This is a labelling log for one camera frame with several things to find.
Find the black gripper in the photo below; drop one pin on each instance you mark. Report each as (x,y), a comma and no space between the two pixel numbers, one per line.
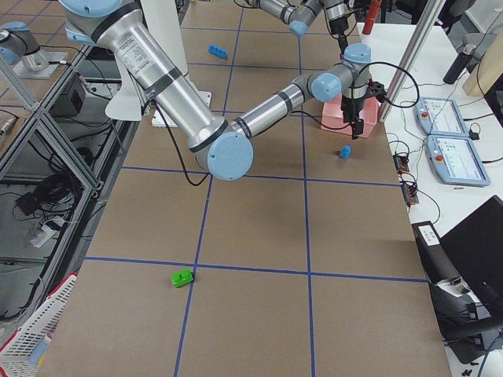
(338,26)
(350,107)

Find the small blue toy block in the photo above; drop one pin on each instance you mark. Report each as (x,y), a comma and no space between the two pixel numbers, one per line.
(345,152)

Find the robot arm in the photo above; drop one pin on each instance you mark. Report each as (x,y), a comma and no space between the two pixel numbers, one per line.
(300,17)
(222,148)

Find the red cylinder bottle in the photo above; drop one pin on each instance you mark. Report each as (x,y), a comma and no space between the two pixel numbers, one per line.
(371,16)

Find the far teach pendant tablet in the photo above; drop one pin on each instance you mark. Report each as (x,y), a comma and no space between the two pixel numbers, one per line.
(440,116)

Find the teach pendant tablet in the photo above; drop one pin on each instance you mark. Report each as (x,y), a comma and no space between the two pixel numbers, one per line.
(455,161)
(440,116)

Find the near teach pendant tablet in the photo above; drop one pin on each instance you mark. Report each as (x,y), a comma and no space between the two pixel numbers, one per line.
(455,161)

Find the black water bottle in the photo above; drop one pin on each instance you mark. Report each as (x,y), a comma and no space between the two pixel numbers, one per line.
(459,64)

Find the long blue toy block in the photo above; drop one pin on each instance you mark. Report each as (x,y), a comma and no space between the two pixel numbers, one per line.
(217,51)

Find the black laptop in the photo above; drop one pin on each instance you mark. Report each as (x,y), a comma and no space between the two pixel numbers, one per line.
(474,246)

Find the green toy block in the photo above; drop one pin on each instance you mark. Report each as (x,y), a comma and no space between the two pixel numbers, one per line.
(182,278)

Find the white plastic basket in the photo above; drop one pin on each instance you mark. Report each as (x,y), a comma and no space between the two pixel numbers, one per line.
(24,352)

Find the aluminium frame post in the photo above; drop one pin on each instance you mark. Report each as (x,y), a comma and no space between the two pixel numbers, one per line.
(418,38)

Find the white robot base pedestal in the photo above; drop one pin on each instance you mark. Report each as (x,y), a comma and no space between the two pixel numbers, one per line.
(145,37)

